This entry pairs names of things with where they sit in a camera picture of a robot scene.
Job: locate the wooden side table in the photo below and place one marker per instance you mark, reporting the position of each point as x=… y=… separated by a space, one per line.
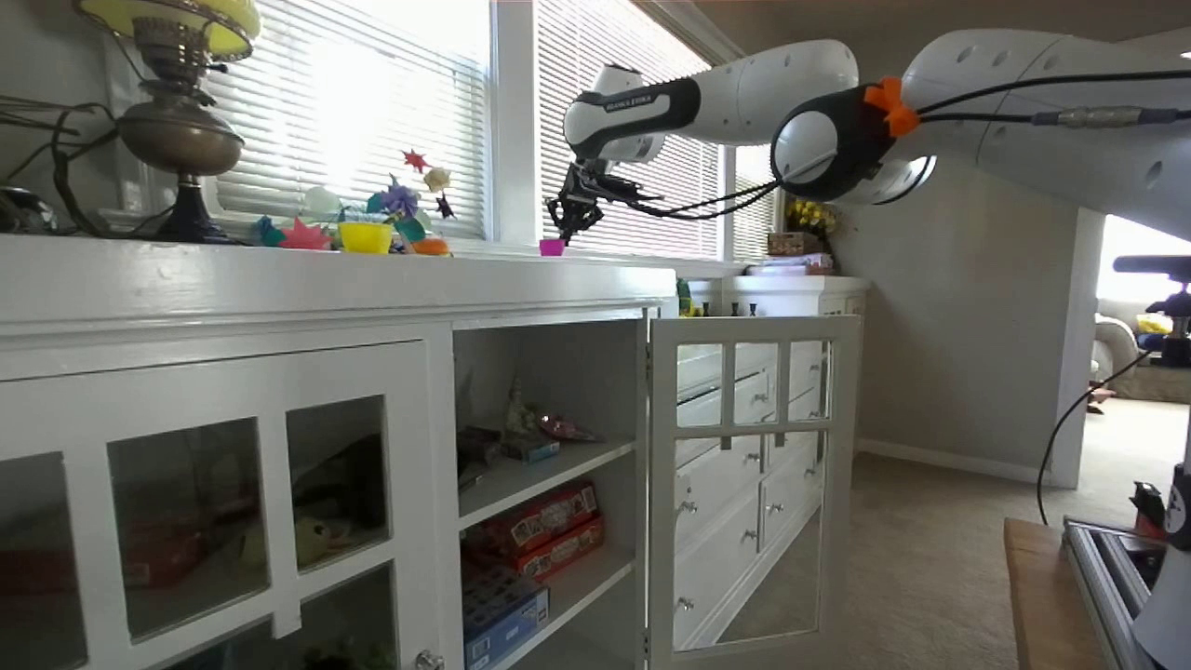
x=1052 y=621

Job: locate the yellow flower pot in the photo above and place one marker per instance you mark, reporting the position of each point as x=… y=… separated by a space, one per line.
x=806 y=234

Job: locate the small orange bowl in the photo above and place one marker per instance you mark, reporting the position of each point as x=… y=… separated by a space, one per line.
x=433 y=247

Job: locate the white drawer dresser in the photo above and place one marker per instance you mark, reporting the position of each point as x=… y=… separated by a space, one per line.
x=747 y=498

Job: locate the red board game boxes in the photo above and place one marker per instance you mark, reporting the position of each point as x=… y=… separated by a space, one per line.
x=549 y=530

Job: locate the blue board game box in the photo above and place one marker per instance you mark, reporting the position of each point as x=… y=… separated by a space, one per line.
x=500 y=627

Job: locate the colourful toy flower figure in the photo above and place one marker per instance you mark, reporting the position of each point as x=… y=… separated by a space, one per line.
x=399 y=203

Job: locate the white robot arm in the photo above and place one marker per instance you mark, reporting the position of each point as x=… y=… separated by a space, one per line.
x=1083 y=120

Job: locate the white glass-door cabinet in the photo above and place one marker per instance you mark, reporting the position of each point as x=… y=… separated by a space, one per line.
x=248 y=461

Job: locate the small red pink bowl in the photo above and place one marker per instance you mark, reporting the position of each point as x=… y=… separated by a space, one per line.
x=301 y=235

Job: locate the brass lamp yellow shade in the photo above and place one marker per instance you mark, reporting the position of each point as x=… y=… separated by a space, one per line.
x=171 y=128

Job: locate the small yellow bowl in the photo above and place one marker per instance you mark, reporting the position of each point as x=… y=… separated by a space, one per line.
x=366 y=235

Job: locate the open white cabinet door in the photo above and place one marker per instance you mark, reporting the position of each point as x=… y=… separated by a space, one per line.
x=785 y=649

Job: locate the figurines on cabinet shelf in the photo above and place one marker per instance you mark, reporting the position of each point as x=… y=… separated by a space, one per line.
x=525 y=433

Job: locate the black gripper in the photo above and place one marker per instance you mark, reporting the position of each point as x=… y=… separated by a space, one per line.
x=582 y=196

